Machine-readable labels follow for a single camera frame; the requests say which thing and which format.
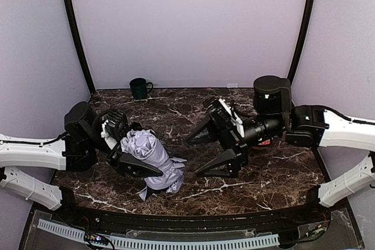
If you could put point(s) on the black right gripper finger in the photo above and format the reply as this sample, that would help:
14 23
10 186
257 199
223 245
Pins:
225 165
205 132

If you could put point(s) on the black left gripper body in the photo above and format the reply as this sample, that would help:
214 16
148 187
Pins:
116 156

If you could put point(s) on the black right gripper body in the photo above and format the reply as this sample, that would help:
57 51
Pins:
227 134

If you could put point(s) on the lavender folding umbrella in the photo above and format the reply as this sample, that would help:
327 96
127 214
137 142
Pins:
147 148

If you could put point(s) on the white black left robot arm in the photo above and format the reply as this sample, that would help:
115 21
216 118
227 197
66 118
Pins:
75 150

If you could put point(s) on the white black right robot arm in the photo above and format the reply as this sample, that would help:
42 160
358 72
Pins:
307 126

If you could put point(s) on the red patterned ceramic bowl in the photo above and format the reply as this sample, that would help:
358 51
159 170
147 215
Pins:
263 145

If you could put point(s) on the black cup holder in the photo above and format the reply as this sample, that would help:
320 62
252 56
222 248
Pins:
140 88

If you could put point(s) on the white tape label on wall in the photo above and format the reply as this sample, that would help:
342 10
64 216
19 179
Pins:
232 85

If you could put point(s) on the grey slotted cable duct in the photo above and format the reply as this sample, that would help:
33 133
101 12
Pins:
170 240

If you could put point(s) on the small circuit board with wires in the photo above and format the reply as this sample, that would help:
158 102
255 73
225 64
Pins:
97 241

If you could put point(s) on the black front table rail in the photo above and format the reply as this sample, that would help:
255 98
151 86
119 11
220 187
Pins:
283 220

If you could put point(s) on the black left corner post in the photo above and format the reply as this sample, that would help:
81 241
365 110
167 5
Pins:
74 30

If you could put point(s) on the black corner post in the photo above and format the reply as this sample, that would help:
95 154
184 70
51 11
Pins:
74 30
300 40

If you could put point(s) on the black right corner post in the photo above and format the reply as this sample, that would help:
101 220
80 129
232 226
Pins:
300 40

